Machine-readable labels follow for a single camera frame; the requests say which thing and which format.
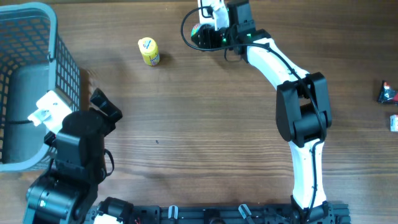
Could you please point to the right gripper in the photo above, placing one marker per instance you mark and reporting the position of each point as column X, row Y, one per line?
column 208, row 35

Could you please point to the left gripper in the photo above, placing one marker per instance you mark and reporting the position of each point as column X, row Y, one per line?
column 107, row 107

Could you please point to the round tin can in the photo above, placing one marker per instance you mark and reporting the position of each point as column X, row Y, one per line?
column 195, row 33

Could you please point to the yellow mentos gum bottle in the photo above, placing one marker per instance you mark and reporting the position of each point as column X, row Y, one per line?
column 149, row 51

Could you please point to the black red snack packet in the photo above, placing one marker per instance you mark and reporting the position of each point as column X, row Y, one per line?
column 387, row 94

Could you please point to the red white snack packet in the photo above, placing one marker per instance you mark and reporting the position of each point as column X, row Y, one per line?
column 394, row 123

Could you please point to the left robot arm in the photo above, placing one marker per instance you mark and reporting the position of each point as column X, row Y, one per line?
column 68, row 188

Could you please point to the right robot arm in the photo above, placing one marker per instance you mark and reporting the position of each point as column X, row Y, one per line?
column 302, row 113

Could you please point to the white barcode scanner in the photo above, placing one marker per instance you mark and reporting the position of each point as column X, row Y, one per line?
column 205, row 17

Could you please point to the grey plastic mesh basket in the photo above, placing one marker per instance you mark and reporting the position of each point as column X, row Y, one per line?
column 34, row 60

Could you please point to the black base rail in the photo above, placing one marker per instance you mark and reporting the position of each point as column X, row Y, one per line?
column 268, row 214

